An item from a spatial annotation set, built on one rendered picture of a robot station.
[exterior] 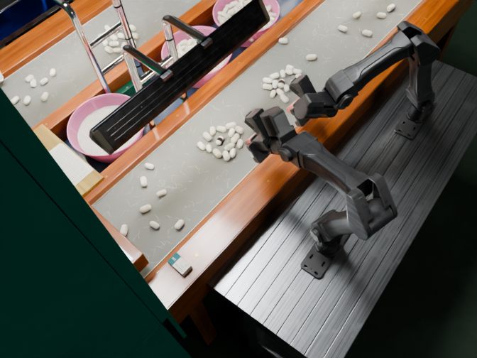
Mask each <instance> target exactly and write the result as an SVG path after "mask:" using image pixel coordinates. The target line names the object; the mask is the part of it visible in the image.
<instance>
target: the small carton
mask: <svg viewBox="0 0 477 358"><path fill-rule="evenodd" d="M168 263H169V264H170V265H171V266H172V267H173V268H174V269H175V270H176V271H177V272H178V273H179V274H180V275H182V276H183V277H184V276H185V275H186V274H187V273H188V272H189V270H190V269H191V268H192V266H191V265H190V264H189V263H188V262H187V261H185V260H184V259H183V258H182V257H181V256H180V255H179V254H178V253H177V252H176V253H175V254H174V255H173V256H172V257H171V258H170V259H169V260H168Z"/></svg>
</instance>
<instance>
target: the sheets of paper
mask: <svg viewBox="0 0 477 358"><path fill-rule="evenodd" d="M49 153H50V154H51V156H52V157H53V158H54V159H55V161H56V162H57V164H58V165H59V166H60V167H61V168H62V170H63V171H64V173H65V174H66V176H67V177H68V178H69V179H70V181H71V182H72V184H73V185H74V186H76V184H78V183H79V182H80V181H81V180H82V179H84V178H85V177H86V176H87V175H88V174H90V173H91V172H92V171H93V168H92V167H91V166H89V165H88V164H86V163H85V162H84V161H83V160H82V159H81V158H80V157H78V156H77V155H76V154H75V153H73V152H72V151H71V150H70V149H69V148H68V147H66V146H65V145H64V144H61V143H59V144H58V145H57V146H56V147H55V148H53V149H52V150H50V151H49Z"/></svg>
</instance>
